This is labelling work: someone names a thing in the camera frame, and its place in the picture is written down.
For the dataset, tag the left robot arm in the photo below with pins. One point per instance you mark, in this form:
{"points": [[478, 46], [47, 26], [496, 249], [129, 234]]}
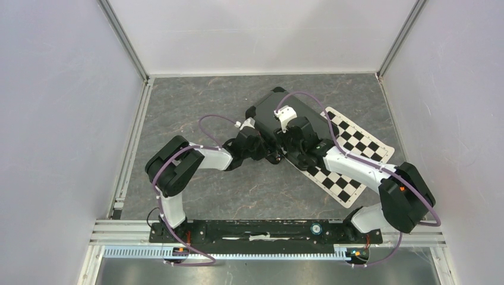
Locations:
{"points": [[174, 165]]}

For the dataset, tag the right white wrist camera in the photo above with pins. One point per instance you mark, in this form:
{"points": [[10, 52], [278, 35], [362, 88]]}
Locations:
{"points": [[285, 115]]}

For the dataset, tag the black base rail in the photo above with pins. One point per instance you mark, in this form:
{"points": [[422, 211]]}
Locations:
{"points": [[271, 236]]}

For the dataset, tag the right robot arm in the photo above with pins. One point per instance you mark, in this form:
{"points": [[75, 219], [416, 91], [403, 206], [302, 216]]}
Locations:
{"points": [[404, 197]]}

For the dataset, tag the teal chip on rail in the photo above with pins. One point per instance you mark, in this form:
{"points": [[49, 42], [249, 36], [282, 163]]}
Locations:
{"points": [[316, 229]]}

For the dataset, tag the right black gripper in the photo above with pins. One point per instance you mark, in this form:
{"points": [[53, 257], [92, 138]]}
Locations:
{"points": [[282, 139]]}

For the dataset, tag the black poker set case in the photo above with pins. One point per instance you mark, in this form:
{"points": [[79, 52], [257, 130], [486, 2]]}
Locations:
{"points": [[266, 123]]}

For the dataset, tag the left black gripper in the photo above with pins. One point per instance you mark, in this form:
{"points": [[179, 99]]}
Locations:
{"points": [[264, 149]]}

